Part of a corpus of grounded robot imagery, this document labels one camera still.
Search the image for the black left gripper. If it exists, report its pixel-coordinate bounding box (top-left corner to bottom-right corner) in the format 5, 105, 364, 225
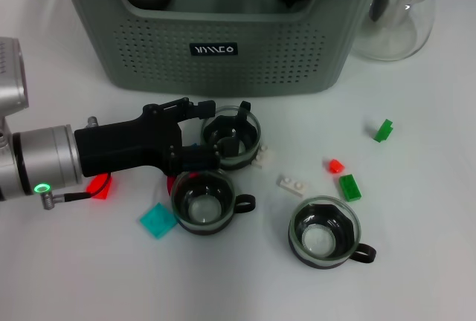
74, 98, 242, 179

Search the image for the glass teacup with black sleeve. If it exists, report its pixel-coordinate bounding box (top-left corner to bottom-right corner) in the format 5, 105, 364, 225
200, 100, 262, 172
288, 195, 377, 270
170, 170, 257, 236

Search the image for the grey perforated storage bin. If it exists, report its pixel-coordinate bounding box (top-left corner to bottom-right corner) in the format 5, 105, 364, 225
55, 0, 376, 98

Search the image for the white two-stud plate brick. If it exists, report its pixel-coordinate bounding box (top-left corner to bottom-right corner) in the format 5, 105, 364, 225
251, 145, 274, 169
276, 175, 310, 198

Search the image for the teal square plate brick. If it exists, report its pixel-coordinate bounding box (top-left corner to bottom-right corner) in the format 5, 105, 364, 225
139, 201, 179, 240

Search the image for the bright red sloped brick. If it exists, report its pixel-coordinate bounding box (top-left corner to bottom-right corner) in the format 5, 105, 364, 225
86, 172, 113, 201

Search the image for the glass carafe with black lid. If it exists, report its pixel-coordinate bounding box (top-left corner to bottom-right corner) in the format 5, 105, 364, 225
349, 0, 442, 62

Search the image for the green rectangular brick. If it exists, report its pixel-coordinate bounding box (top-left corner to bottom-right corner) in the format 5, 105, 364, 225
338, 174, 362, 202

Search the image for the green notched brick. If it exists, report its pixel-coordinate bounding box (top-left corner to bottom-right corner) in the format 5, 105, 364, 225
373, 118, 394, 143

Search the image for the black cable with silver plug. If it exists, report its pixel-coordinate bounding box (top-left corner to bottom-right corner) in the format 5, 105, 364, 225
40, 174, 113, 210

